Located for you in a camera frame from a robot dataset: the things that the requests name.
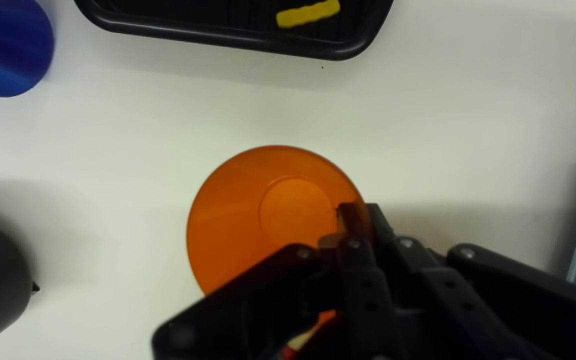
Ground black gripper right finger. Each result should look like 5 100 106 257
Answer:
367 204 576 360

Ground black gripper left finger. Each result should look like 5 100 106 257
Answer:
154 202 384 360

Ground translucent orange plastic cup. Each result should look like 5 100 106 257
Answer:
186 144 369 298

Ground yellow toy fry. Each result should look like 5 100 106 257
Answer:
274 0 342 30

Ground black ridged oven tray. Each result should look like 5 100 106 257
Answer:
74 0 397 63

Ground blue plastic cup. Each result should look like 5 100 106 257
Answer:
0 0 56 99

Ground black toy pot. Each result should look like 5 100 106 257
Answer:
0 219 41 360

